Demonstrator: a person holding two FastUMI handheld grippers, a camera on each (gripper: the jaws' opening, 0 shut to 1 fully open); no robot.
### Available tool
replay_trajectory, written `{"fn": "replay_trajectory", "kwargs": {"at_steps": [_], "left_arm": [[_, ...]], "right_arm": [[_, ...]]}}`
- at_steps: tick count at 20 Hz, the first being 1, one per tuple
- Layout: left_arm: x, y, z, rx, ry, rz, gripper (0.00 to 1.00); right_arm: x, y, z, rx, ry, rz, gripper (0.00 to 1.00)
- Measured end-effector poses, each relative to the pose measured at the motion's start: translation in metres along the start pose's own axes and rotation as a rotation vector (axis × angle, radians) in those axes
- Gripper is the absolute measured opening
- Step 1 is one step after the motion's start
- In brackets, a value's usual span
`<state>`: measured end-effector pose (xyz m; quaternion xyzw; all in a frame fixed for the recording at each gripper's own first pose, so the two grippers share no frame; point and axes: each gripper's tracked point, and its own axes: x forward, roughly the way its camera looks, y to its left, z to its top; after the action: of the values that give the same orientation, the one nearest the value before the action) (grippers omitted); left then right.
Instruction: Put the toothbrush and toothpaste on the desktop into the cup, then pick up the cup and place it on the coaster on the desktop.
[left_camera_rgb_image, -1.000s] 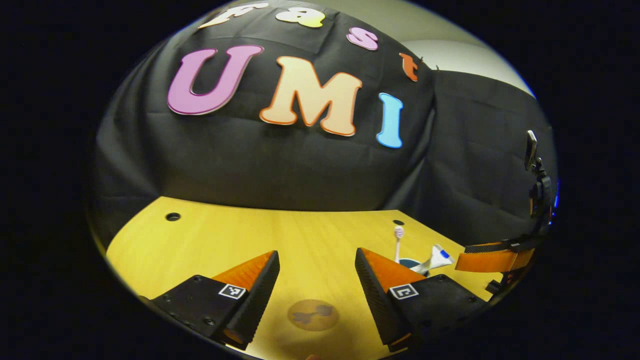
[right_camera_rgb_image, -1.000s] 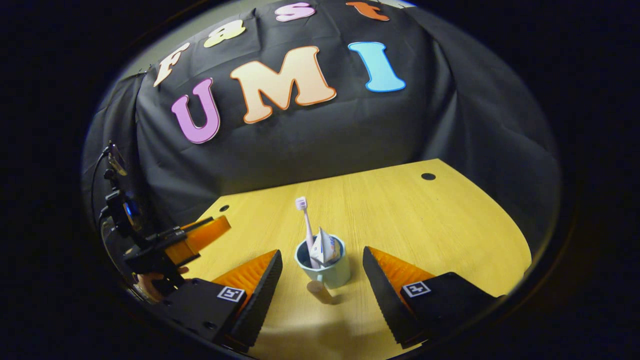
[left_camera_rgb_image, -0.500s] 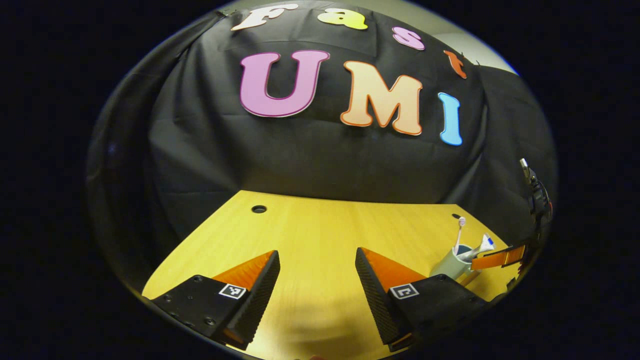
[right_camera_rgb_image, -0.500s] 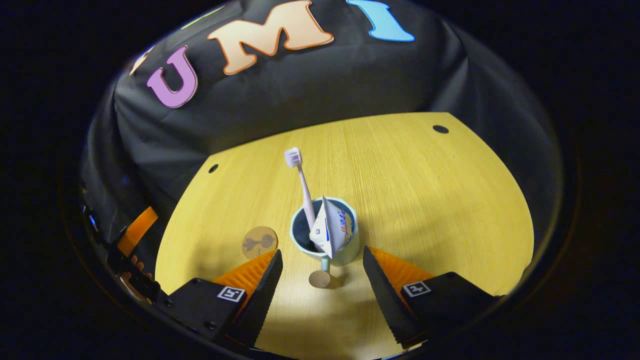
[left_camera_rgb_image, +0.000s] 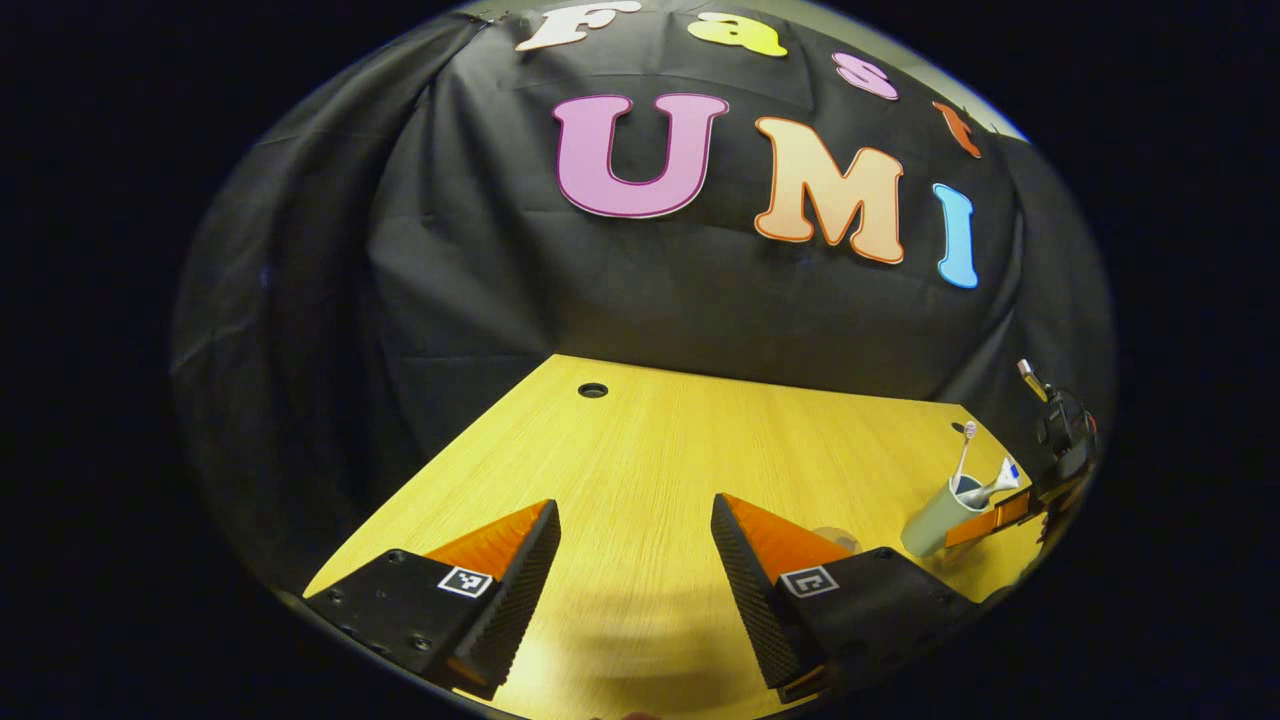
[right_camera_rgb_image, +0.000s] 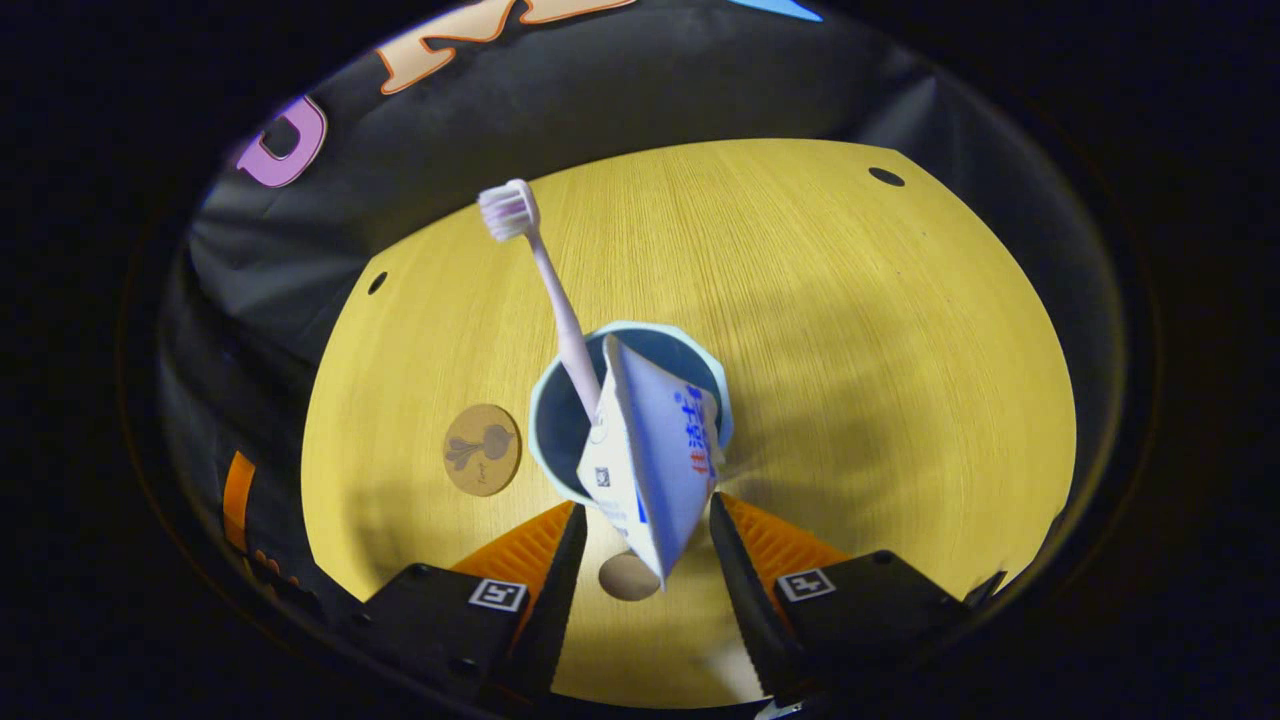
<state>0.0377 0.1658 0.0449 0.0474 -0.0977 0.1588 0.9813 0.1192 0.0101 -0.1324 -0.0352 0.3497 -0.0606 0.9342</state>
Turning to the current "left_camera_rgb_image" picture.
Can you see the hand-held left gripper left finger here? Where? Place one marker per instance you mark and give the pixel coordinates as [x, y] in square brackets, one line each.
[520, 600]

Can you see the round cork coaster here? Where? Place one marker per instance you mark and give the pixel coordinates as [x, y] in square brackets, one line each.
[840, 540]

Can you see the white toothbrush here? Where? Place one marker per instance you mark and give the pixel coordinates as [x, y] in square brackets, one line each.
[964, 455]

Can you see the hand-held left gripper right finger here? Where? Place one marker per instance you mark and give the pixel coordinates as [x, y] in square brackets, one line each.
[755, 600]

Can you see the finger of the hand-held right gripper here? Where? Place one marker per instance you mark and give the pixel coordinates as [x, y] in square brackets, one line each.
[990, 520]

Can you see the wooden desktop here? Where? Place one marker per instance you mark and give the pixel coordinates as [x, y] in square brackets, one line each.
[650, 450]

